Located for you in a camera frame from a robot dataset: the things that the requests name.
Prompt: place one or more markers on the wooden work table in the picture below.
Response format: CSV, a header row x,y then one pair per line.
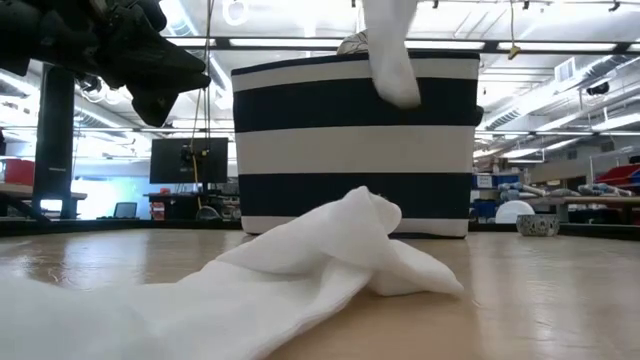
x,y
15,192

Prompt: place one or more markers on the white round object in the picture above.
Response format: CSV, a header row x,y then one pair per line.
x,y
512,214

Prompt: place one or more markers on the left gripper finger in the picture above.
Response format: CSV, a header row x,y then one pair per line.
x,y
155,107
175,70

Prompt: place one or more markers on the blue storage bins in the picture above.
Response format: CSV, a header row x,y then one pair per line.
x,y
492,181

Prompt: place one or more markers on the black ceiling device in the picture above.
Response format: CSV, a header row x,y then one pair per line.
x,y
597,88

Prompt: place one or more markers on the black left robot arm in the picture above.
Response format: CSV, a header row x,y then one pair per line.
x,y
53,150

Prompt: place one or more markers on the small laptop screen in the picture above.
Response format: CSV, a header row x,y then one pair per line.
x,y
126,210

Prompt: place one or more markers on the long white sock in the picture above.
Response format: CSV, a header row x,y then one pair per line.
x,y
390,60
250,290

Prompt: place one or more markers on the navy white striped fabric basket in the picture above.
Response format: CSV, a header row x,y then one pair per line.
x,y
350,150

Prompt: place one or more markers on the small round speckled bowl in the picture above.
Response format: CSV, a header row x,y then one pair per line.
x,y
537,226

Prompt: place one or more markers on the black aluminium table frame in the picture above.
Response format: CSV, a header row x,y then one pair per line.
x,y
125,226

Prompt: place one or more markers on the black computer monitor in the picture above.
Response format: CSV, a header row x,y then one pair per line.
x,y
170,160

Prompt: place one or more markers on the ceiling air vent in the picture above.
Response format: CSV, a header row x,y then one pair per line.
x,y
565,70

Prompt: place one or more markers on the black overhead light rail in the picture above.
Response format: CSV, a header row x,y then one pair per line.
x,y
490,46

